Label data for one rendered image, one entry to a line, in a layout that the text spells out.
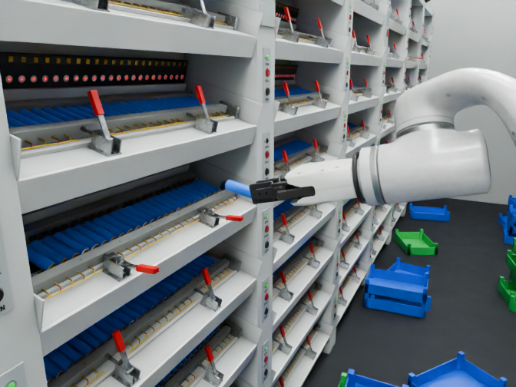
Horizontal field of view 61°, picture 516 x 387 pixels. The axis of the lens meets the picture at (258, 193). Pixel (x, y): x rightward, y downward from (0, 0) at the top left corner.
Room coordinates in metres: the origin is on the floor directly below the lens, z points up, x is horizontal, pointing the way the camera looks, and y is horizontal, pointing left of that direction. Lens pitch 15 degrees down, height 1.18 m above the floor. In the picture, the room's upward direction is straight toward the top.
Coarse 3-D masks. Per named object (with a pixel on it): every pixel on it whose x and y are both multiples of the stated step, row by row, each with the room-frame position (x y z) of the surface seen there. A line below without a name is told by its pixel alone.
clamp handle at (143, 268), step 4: (120, 260) 0.62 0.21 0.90; (120, 264) 0.62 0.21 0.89; (124, 264) 0.62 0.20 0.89; (128, 264) 0.62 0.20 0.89; (132, 264) 0.62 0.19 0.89; (140, 264) 0.61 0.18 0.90; (144, 264) 0.61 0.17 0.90; (128, 268) 0.61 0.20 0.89; (132, 268) 0.61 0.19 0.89; (136, 268) 0.60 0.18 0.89; (140, 268) 0.60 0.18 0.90; (144, 268) 0.60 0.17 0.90; (148, 268) 0.60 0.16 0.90; (152, 268) 0.59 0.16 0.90; (156, 268) 0.59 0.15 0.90; (144, 272) 0.60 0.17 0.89; (148, 272) 0.59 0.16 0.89; (152, 272) 0.59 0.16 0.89; (156, 272) 0.59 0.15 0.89
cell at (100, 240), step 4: (80, 224) 0.71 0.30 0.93; (76, 228) 0.70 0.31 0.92; (80, 228) 0.70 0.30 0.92; (84, 228) 0.70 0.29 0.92; (80, 232) 0.69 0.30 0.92; (84, 232) 0.69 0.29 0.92; (88, 232) 0.69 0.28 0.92; (92, 232) 0.69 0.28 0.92; (88, 236) 0.69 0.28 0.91; (92, 236) 0.68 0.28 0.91; (96, 236) 0.68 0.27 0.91; (100, 236) 0.69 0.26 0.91; (96, 240) 0.68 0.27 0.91; (100, 240) 0.68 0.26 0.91; (104, 240) 0.68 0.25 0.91; (100, 244) 0.67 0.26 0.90
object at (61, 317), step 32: (96, 192) 0.80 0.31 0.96; (192, 224) 0.84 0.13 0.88; (224, 224) 0.88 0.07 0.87; (160, 256) 0.70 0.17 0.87; (192, 256) 0.79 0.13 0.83; (64, 288) 0.57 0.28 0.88; (96, 288) 0.58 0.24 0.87; (128, 288) 0.62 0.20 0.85; (64, 320) 0.51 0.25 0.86; (96, 320) 0.57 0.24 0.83
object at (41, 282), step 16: (224, 192) 0.99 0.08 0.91; (192, 208) 0.86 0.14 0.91; (208, 208) 0.92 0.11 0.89; (160, 224) 0.77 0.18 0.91; (176, 224) 0.81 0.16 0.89; (112, 240) 0.68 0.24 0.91; (128, 240) 0.69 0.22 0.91; (144, 240) 0.72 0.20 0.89; (80, 256) 0.61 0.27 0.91; (96, 256) 0.62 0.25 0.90; (128, 256) 0.67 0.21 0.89; (48, 272) 0.56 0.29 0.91; (64, 272) 0.57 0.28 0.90; (80, 272) 0.59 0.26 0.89; (96, 272) 0.61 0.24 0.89; (48, 288) 0.55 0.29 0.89
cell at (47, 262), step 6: (30, 246) 0.62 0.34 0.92; (30, 252) 0.60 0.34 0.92; (36, 252) 0.60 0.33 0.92; (30, 258) 0.60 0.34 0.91; (36, 258) 0.59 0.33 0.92; (42, 258) 0.59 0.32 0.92; (48, 258) 0.60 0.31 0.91; (36, 264) 0.59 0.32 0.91; (42, 264) 0.59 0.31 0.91; (48, 264) 0.58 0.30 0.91
